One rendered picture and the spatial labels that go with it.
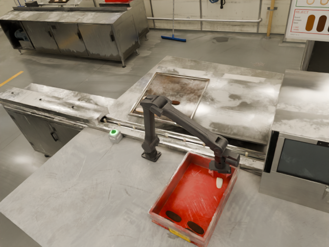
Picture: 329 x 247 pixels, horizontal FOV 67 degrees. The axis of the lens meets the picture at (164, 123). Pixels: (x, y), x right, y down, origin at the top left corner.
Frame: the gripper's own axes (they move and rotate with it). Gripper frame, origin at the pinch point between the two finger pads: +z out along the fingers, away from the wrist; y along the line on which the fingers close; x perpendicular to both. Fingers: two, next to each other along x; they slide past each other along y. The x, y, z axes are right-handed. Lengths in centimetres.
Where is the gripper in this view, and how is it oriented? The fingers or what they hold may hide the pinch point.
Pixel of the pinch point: (219, 175)
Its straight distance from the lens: 146.4
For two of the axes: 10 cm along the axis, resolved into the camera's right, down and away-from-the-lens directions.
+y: 9.7, 0.2, -2.2
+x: 1.8, -6.7, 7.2
